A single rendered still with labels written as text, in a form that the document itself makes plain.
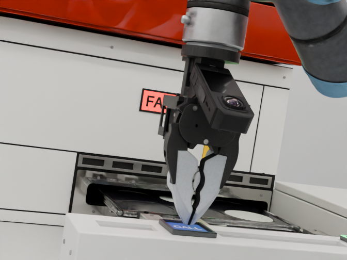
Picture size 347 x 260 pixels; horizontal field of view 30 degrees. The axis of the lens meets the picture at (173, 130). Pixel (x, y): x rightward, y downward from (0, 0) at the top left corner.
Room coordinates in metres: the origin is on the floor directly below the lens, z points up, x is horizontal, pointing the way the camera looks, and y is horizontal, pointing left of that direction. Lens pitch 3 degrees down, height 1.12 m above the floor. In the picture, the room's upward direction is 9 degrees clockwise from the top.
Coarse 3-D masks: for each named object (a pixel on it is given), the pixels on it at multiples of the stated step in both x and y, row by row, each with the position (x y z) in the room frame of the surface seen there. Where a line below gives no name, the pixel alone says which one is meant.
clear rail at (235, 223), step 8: (120, 216) 1.14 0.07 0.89; (128, 216) 1.15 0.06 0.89; (136, 216) 1.15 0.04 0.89; (160, 216) 1.17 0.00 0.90; (168, 216) 1.17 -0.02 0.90; (176, 216) 1.18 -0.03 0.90; (216, 224) 1.20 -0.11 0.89; (232, 224) 1.21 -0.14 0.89; (240, 224) 1.22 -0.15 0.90; (248, 224) 1.22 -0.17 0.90; (256, 224) 1.23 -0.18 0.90; (264, 224) 1.23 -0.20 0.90; (272, 224) 1.24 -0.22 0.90; (280, 224) 1.25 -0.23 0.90; (296, 232) 1.26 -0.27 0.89
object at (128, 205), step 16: (112, 192) 1.34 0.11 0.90; (128, 192) 1.37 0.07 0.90; (144, 192) 1.40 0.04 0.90; (128, 208) 1.18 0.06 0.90; (144, 208) 1.21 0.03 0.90; (160, 208) 1.24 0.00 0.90; (208, 208) 1.32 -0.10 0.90; (224, 208) 1.35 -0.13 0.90; (240, 208) 1.39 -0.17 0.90; (256, 208) 1.42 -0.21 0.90; (288, 224) 1.28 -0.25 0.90
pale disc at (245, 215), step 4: (228, 212) 1.32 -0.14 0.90; (232, 212) 1.32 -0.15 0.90; (236, 212) 1.33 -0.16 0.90; (240, 212) 1.34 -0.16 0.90; (244, 212) 1.35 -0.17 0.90; (248, 212) 1.36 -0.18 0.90; (236, 216) 1.28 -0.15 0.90; (240, 216) 1.29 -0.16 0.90; (244, 216) 1.30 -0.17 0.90; (248, 216) 1.30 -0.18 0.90; (252, 216) 1.31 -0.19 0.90; (256, 216) 1.32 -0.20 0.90; (260, 216) 1.33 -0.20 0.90; (264, 216) 1.34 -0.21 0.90; (252, 220) 1.26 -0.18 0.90; (256, 220) 1.27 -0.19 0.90; (260, 220) 1.28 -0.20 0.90; (264, 220) 1.29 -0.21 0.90; (268, 220) 1.29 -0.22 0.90; (272, 220) 1.30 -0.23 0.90
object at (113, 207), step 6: (90, 186) 1.38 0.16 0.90; (96, 186) 1.36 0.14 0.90; (96, 192) 1.32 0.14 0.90; (102, 192) 1.30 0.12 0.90; (102, 198) 1.26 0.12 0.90; (108, 198) 1.24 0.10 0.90; (108, 204) 1.21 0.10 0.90; (114, 204) 1.19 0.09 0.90; (114, 210) 1.16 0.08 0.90; (120, 210) 1.14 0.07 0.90
